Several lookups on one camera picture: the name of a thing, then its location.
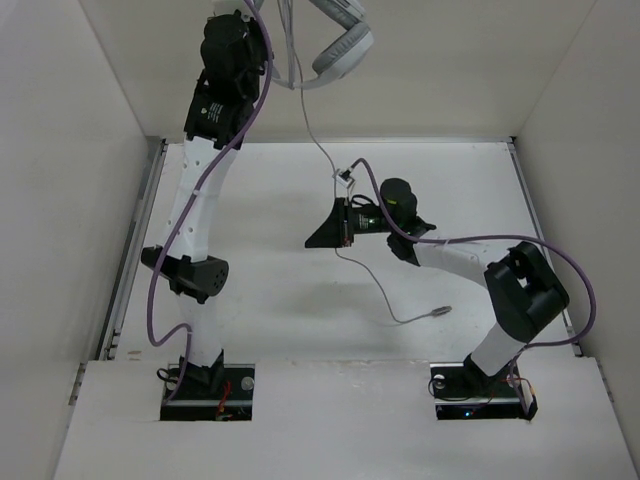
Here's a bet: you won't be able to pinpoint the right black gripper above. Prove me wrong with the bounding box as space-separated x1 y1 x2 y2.
306 197 398 248

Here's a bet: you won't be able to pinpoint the grey white headphones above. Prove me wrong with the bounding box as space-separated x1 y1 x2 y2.
272 0 374 90

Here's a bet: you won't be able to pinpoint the grey headphone cable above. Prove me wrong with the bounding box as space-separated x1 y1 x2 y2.
279 0 454 326

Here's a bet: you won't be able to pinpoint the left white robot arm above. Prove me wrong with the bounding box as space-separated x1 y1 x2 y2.
141 11 273 397

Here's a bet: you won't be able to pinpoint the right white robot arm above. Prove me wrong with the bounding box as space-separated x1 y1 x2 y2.
305 178 569 399

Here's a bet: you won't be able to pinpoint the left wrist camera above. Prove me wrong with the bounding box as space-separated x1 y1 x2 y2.
211 0 253 17

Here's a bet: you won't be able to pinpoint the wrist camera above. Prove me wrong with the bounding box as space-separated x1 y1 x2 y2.
211 0 253 17
332 169 356 189

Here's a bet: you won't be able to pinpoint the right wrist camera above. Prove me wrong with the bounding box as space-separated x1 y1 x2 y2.
332 169 356 189

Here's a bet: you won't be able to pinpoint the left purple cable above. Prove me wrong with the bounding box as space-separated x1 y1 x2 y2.
148 0 274 404

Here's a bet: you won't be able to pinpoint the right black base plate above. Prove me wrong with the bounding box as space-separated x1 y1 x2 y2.
428 363 539 421

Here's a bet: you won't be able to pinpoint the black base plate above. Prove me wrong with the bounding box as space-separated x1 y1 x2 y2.
157 364 256 422
428 363 539 421

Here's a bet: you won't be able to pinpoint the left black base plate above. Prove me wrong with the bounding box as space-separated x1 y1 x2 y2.
157 364 256 422

